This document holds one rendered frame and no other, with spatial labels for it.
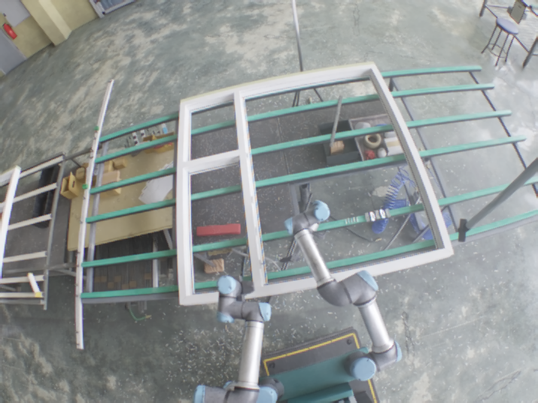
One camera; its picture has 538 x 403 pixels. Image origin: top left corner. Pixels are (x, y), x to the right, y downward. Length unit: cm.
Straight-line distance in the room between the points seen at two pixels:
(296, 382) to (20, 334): 345
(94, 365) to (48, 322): 84
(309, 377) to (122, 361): 188
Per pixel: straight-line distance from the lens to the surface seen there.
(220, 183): 219
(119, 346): 305
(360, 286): 132
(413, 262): 159
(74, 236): 272
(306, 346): 211
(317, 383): 174
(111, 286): 272
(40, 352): 394
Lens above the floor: 242
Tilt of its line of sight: 64 degrees down
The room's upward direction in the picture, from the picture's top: 22 degrees counter-clockwise
